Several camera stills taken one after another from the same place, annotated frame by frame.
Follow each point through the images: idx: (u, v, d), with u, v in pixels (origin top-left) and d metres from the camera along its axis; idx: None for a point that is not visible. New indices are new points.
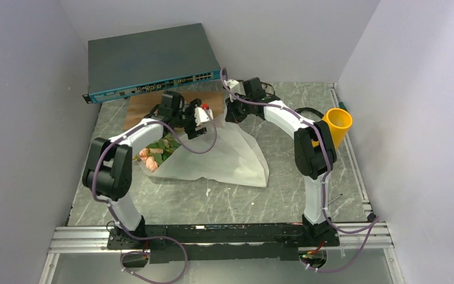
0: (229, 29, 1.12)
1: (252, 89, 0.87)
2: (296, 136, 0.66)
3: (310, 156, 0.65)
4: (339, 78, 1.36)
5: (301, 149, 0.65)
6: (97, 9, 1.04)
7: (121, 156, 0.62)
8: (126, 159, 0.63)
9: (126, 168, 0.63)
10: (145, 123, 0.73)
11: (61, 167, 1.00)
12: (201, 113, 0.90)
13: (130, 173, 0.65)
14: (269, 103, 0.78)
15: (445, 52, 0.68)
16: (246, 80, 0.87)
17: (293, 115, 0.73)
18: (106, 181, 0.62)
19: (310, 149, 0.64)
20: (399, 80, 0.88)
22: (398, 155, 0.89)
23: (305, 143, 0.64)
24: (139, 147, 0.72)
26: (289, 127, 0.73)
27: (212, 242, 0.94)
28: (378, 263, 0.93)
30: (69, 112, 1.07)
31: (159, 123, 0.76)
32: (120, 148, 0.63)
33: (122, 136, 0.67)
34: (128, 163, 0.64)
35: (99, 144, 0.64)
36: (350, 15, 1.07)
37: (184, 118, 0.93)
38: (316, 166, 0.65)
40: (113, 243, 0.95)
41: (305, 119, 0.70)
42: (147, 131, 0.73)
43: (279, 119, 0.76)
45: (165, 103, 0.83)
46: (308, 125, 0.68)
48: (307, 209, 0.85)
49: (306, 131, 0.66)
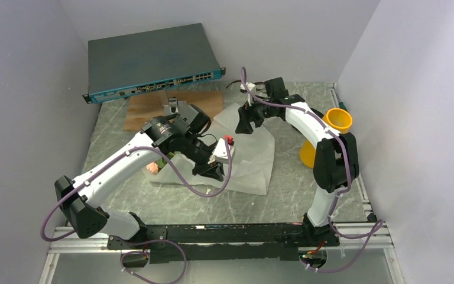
0: (229, 29, 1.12)
1: (273, 89, 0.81)
2: (318, 148, 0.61)
3: (332, 170, 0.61)
4: (338, 78, 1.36)
5: (323, 163, 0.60)
6: (97, 9, 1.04)
7: (75, 214, 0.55)
8: (85, 213, 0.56)
9: (86, 218, 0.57)
10: (127, 151, 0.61)
11: (61, 166, 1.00)
12: (220, 145, 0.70)
13: (98, 217, 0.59)
14: (293, 105, 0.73)
15: (446, 53, 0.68)
16: (269, 80, 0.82)
17: (319, 122, 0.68)
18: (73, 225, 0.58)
19: (333, 163, 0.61)
20: (399, 81, 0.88)
22: (397, 155, 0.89)
23: (328, 155, 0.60)
24: (122, 178, 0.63)
26: (311, 135, 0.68)
27: (212, 242, 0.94)
28: (378, 263, 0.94)
30: (69, 112, 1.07)
31: (149, 149, 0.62)
32: (76, 203, 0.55)
33: (86, 181, 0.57)
34: (91, 212, 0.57)
35: (61, 187, 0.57)
36: (350, 15, 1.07)
37: (197, 147, 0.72)
38: (336, 180, 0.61)
40: (113, 243, 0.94)
41: (331, 129, 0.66)
42: (128, 164, 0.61)
43: (301, 123, 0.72)
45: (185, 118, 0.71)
46: (333, 136, 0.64)
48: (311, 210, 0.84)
49: (330, 142, 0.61)
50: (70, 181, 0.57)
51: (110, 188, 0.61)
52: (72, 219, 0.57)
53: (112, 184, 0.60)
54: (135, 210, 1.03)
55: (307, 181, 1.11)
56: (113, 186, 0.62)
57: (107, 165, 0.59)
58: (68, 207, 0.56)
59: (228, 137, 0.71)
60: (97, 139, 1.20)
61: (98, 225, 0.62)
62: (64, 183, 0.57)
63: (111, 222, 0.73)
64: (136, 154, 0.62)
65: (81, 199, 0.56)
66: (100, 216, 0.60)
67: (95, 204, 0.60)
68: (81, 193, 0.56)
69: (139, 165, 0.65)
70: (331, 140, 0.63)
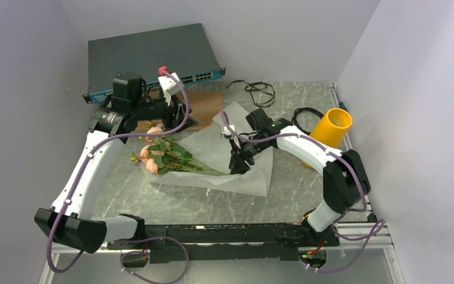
0: (229, 29, 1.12)
1: (257, 119, 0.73)
2: (324, 174, 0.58)
3: (345, 193, 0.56)
4: (338, 78, 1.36)
5: (333, 187, 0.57)
6: (96, 9, 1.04)
7: (75, 235, 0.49)
8: (83, 229, 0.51)
9: (86, 233, 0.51)
10: (89, 154, 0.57)
11: (61, 166, 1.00)
12: (162, 81, 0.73)
13: (97, 226, 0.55)
14: (284, 132, 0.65)
15: (446, 53, 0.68)
16: (250, 113, 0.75)
17: (317, 144, 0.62)
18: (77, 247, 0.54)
19: (343, 186, 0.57)
20: (398, 81, 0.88)
22: (397, 155, 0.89)
23: (337, 179, 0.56)
24: (100, 181, 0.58)
26: (311, 159, 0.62)
27: (212, 242, 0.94)
28: (378, 262, 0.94)
30: (69, 112, 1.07)
31: (110, 142, 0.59)
32: (70, 225, 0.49)
33: (65, 200, 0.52)
34: (88, 223, 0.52)
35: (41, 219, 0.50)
36: (350, 15, 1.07)
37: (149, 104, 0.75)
38: (351, 202, 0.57)
40: (113, 243, 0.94)
41: (331, 149, 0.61)
42: (98, 164, 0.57)
43: (296, 149, 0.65)
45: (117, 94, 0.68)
46: (337, 157, 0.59)
48: (313, 217, 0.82)
49: (335, 165, 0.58)
50: (49, 210, 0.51)
51: (94, 195, 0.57)
52: (72, 241, 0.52)
53: (93, 191, 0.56)
54: (135, 210, 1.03)
55: (307, 181, 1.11)
56: (94, 193, 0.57)
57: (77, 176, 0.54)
58: (62, 233, 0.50)
59: (162, 69, 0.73)
60: None
61: (100, 233, 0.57)
62: (43, 215, 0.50)
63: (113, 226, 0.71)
64: (99, 152, 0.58)
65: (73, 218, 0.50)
66: (99, 224, 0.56)
67: (87, 216, 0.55)
68: (68, 212, 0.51)
69: (109, 163, 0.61)
70: (335, 163, 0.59)
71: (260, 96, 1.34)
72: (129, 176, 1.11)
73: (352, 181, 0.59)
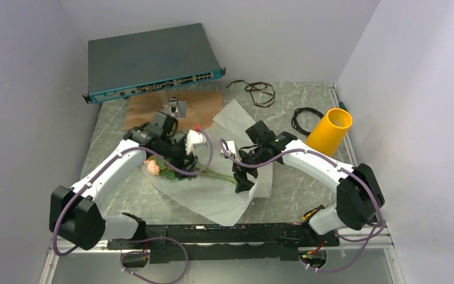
0: (229, 29, 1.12)
1: (259, 134, 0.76)
2: (338, 191, 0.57)
3: (360, 210, 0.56)
4: (339, 78, 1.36)
5: (349, 205, 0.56)
6: (97, 10, 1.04)
7: (84, 215, 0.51)
8: (91, 215, 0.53)
9: (91, 222, 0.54)
10: (120, 152, 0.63)
11: (61, 166, 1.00)
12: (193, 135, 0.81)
13: (100, 222, 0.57)
14: (289, 149, 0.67)
15: (446, 52, 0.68)
16: (251, 127, 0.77)
17: (328, 160, 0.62)
18: (73, 238, 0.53)
19: (358, 202, 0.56)
20: (398, 81, 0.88)
22: (397, 155, 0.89)
23: (353, 197, 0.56)
24: (116, 181, 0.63)
26: (323, 176, 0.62)
27: (212, 242, 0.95)
28: (378, 262, 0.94)
30: (69, 112, 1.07)
31: (138, 149, 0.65)
32: (82, 205, 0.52)
33: (87, 183, 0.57)
34: (96, 213, 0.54)
35: (60, 196, 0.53)
36: (350, 15, 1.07)
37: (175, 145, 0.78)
38: (366, 218, 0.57)
40: (113, 243, 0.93)
41: (343, 165, 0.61)
42: (122, 164, 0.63)
43: (305, 165, 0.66)
45: (156, 122, 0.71)
46: (349, 173, 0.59)
48: (314, 220, 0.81)
49: (349, 182, 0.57)
50: (68, 188, 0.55)
51: (109, 190, 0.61)
52: (72, 231, 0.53)
53: (109, 186, 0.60)
54: (135, 210, 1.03)
55: (307, 181, 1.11)
56: (109, 190, 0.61)
57: (103, 168, 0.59)
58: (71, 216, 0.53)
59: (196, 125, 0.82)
60: (97, 139, 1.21)
61: (98, 232, 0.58)
62: (61, 193, 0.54)
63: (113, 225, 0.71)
64: (127, 155, 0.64)
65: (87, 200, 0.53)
66: (101, 221, 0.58)
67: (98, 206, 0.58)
68: (85, 195, 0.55)
69: (129, 167, 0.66)
70: (348, 179, 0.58)
71: (260, 96, 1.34)
72: (129, 176, 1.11)
73: (366, 196, 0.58)
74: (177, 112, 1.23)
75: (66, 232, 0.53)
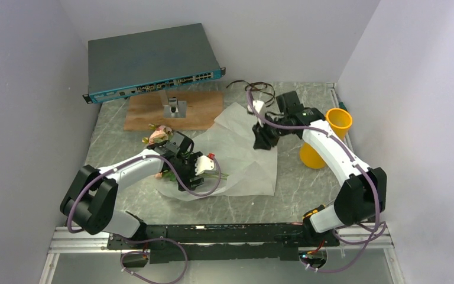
0: (229, 28, 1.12)
1: (288, 103, 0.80)
2: (345, 185, 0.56)
3: (358, 209, 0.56)
4: (338, 78, 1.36)
5: (349, 200, 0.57)
6: (97, 10, 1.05)
7: (104, 193, 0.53)
8: (109, 197, 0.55)
9: (106, 206, 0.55)
10: (143, 155, 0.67)
11: (61, 166, 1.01)
12: (205, 161, 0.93)
13: (111, 211, 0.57)
14: (313, 126, 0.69)
15: (446, 52, 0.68)
16: (282, 96, 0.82)
17: (346, 151, 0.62)
18: (83, 217, 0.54)
19: (360, 200, 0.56)
20: (399, 81, 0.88)
22: (398, 155, 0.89)
23: (356, 195, 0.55)
24: (130, 181, 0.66)
26: (336, 165, 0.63)
27: (212, 242, 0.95)
28: (378, 262, 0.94)
30: (69, 112, 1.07)
31: (158, 158, 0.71)
32: (104, 184, 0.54)
33: (113, 168, 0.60)
34: (112, 199, 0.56)
35: (86, 173, 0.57)
36: (350, 15, 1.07)
37: (187, 164, 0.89)
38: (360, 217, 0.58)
40: (113, 242, 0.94)
41: (359, 162, 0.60)
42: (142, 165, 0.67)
43: (325, 152, 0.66)
45: (174, 141, 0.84)
46: (362, 171, 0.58)
48: (316, 217, 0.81)
49: (359, 180, 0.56)
50: (95, 168, 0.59)
51: (123, 184, 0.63)
52: (87, 210, 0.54)
53: (126, 180, 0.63)
54: (135, 210, 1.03)
55: (307, 181, 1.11)
56: (122, 185, 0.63)
57: (128, 162, 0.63)
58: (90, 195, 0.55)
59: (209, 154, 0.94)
60: (97, 139, 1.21)
61: (107, 219, 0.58)
62: (88, 171, 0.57)
63: (114, 222, 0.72)
64: (148, 160, 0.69)
65: (109, 180, 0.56)
66: (113, 210, 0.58)
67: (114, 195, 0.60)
68: (109, 177, 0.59)
69: (144, 173, 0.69)
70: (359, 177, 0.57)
71: (260, 96, 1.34)
72: None
73: (370, 198, 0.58)
74: (177, 112, 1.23)
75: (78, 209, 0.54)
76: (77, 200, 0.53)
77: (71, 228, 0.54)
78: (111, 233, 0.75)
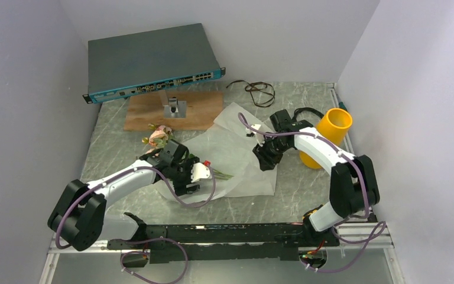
0: (229, 29, 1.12)
1: (279, 120, 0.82)
2: (334, 173, 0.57)
3: (349, 197, 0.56)
4: (339, 78, 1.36)
5: (339, 189, 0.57)
6: (97, 10, 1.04)
7: (91, 210, 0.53)
8: (97, 213, 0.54)
9: (94, 222, 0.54)
10: (135, 167, 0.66)
11: (61, 166, 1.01)
12: (201, 169, 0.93)
13: (99, 226, 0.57)
14: (301, 132, 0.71)
15: (446, 53, 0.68)
16: (273, 114, 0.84)
17: (330, 145, 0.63)
18: (70, 233, 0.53)
19: (350, 188, 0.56)
20: (399, 81, 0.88)
22: (398, 155, 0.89)
23: (345, 181, 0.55)
24: (120, 194, 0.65)
26: (324, 159, 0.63)
27: (212, 242, 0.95)
28: (378, 262, 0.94)
30: (69, 112, 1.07)
31: (149, 170, 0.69)
32: (93, 200, 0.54)
33: (101, 182, 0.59)
34: (100, 215, 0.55)
35: (73, 188, 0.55)
36: (350, 15, 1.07)
37: (182, 171, 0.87)
38: (354, 208, 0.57)
40: (113, 243, 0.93)
41: (344, 152, 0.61)
42: (134, 178, 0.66)
43: (313, 150, 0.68)
45: (168, 149, 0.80)
46: (347, 160, 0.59)
48: (314, 216, 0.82)
49: (346, 167, 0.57)
50: (83, 183, 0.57)
51: (113, 198, 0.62)
52: (74, 226, 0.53)
53: (116, 194, 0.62)
54: (135, 210, 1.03)
55: (307, 181, 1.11)
56: (114, 198, 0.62)
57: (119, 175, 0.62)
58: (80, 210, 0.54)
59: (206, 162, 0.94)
60: (97, 139, 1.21)
61: (95, 234, 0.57)
62: (76, 185, 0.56)
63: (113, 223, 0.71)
64: (140, 171, 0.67)
65: (97, 197, 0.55)
66: (101, 224, 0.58)
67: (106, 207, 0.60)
68: (97, 193, 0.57)
69: (135, 185, 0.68)
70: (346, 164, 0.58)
71: (260, 95, 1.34)
72: None
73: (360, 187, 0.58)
74: (177, 112, 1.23)
75: (65, 225, 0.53)
76: (65, 216, 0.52)
77: (58, 245, 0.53)
78: (111, 234, 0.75)
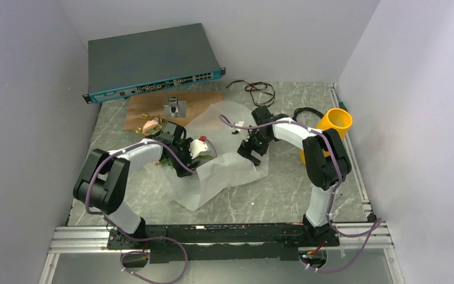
0: (229, 29, 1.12)
1: (260, 116, 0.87)
2: (304, 145, 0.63)
3: (321, 165, 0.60)
4: (339, 78, 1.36)
5: (311, 160, 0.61)
6: (97, 10, 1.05)
7: (119, 169, 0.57)
8: (122, 174, 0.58)
9: (120, 182, 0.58)
10: (146, 141, 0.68)
11: (61, 166, 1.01)
12: (198, 145, 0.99)
13: (123, 190, 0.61)
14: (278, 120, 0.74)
15: (445, 53, 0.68)
16: (253, 111, 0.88)
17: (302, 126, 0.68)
18: (99, 196, 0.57)
19: (321, 157, 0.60)
20: (399, 81, 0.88)
22: (397, 155, 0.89)
23: (314, 151, 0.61)
24: (134, 167, 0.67)
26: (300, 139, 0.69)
27: (213, 242, 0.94)
28: (378, 262, 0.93)
30: (69, 112, 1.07)
31: (158, 144, 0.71)
32: (117, 161, 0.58)
33: (121, 149, 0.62)
34: (124, 177, 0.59)
35: (97, 155, 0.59)
36: (350, 15, 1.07)
37: (182, 149, 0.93)
38: (328, 176, 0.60)
40: (113, 243, 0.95)
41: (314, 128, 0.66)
42: (146, 151, 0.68)
43: (287, 134, 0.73)
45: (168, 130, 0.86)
46: (317, 134, 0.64)
48: (310, 212, 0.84)
49: (315, 138, 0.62)
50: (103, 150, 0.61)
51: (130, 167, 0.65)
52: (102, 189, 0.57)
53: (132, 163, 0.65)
54: (135, 210, 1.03)
55: (307, 182, 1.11)
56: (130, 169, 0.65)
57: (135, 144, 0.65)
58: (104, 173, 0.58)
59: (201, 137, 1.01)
60: (97, 139, 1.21)
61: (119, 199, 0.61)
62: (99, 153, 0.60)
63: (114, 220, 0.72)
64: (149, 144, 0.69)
65: (120, 160, 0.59)
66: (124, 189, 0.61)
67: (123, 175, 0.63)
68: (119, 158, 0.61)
69: (146, 158, 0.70)
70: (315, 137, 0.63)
71: (260, 96, 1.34)
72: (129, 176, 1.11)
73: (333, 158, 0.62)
74: (177, 112, 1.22)
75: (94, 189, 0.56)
76: (92, 180, 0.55)
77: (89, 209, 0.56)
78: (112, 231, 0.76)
